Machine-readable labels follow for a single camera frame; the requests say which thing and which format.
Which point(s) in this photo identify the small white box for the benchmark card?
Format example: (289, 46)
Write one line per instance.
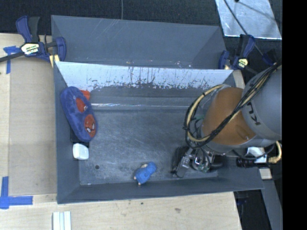
(80, 151)

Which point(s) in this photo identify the dark metal gripper finger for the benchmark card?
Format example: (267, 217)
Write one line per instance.
(179, 156)

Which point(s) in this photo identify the blue and red plush slipper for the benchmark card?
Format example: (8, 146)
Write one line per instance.
(74, 111)

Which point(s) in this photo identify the pale wood board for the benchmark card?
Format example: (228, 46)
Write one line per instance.
(31, 128)

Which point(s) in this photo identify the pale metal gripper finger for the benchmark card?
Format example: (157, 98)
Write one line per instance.
(183, 166)

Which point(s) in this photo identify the grey metal bin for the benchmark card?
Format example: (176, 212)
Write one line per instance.
(144, 133)

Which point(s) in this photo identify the black cylinder on white bracket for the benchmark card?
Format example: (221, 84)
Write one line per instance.
(245, 162)

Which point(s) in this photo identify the blue toy figure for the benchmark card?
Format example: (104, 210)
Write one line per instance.
(145, 172)

